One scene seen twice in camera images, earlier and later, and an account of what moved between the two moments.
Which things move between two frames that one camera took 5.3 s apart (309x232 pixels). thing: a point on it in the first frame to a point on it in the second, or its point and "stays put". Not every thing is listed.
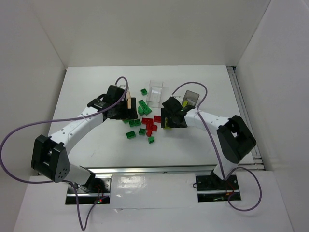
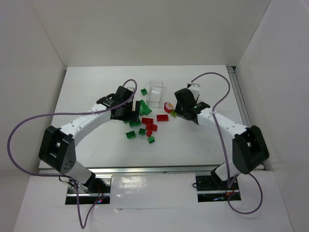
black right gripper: [164, 120] to [184, 112]
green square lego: [142, 131] stays put
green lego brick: [131, 135] stays put
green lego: [133, 123] stays put
